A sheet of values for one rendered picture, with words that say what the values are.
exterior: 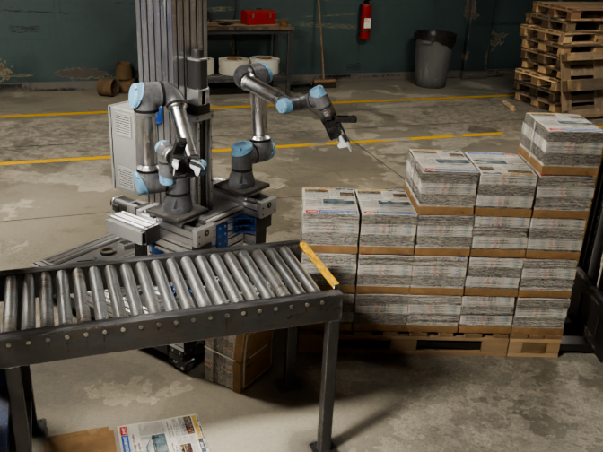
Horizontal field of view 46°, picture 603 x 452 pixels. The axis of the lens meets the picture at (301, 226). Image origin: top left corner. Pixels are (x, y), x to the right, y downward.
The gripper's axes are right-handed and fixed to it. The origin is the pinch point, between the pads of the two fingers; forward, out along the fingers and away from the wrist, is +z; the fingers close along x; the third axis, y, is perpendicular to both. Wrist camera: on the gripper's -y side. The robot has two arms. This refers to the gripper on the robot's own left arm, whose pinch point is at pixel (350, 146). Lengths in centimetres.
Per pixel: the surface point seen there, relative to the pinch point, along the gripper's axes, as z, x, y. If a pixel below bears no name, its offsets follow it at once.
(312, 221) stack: 20.5, 18.9, 33.3
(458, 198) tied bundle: 44, 18, -37
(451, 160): 31, 1, -43
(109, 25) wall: -101, -595, 235
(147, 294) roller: -16, 101, 92
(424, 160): 24.0, 2.7, -30.4
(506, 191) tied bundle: 52, 18, -60
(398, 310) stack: 89, 18, 16
